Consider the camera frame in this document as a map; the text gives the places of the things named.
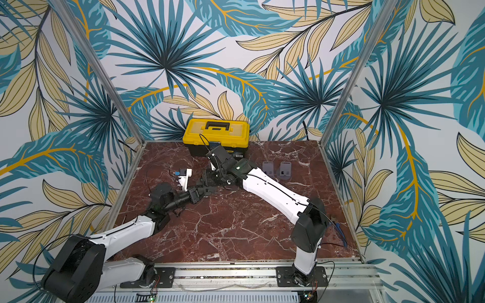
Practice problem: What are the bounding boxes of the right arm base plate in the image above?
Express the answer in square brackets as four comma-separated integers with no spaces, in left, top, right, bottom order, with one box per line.
[275,266,330,287]

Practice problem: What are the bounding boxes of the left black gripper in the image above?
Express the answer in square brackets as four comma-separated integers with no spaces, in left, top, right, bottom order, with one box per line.
[164,184,210,213]

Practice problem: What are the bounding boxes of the left aluminium frame post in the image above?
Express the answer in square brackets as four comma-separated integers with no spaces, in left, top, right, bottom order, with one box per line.
[51,0,145,145]

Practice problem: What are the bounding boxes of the lavender stand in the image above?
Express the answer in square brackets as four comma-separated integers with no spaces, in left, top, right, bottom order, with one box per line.
[278,162,292,180]
[261,162,275,178]

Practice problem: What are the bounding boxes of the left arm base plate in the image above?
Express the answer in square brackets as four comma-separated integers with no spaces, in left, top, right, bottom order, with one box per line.
[120,267,176,289]

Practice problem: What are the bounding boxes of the blue handled pliers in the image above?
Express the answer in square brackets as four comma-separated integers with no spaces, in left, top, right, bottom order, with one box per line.
[331,217,348,247]

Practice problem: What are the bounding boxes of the white perforated vent panel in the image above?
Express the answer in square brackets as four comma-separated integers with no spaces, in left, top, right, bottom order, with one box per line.
[88,291,300,303]

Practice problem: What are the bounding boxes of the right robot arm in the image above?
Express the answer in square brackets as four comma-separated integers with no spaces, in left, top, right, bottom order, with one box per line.
[206,146,330,287]

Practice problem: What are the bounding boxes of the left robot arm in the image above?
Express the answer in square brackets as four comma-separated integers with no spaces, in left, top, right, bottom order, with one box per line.
[40,183,211,302]

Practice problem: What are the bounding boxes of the aluminium front rail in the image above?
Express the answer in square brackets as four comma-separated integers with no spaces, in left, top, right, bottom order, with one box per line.
[71,263,383,292]

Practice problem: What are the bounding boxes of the dark grey stand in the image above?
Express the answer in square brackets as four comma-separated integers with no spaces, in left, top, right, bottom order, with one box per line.
[196,180,217,198]

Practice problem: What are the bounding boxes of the right aluminium frame post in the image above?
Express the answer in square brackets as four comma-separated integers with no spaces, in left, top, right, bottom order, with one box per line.
[320,1,397,150]

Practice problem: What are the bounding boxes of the aluminium frame post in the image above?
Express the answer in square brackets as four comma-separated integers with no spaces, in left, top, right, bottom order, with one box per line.
[51,0,145,145]
[320,1,397,150]

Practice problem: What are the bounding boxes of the yellow black toolbox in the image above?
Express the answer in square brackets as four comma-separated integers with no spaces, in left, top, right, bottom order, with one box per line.
[183,119,250,159]

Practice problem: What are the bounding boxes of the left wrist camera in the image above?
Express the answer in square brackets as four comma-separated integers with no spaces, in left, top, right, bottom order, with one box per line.
[174,169,193,192]

